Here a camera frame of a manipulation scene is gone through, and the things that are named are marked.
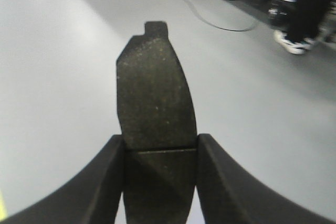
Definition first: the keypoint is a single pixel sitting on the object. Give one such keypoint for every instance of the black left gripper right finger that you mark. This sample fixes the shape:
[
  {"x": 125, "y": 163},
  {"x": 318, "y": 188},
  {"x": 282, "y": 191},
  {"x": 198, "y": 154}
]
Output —
[{"x": 230, "y": 194}]

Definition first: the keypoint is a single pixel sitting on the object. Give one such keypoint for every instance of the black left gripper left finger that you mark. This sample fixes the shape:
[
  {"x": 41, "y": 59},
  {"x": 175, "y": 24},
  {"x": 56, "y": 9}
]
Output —
[{"x": 92, "y": 196}]

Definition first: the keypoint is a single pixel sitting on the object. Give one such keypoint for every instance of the grey brake pad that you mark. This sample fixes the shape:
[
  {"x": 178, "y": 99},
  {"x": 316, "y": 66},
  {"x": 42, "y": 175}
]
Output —
[{"x": 158, "y": 125}]

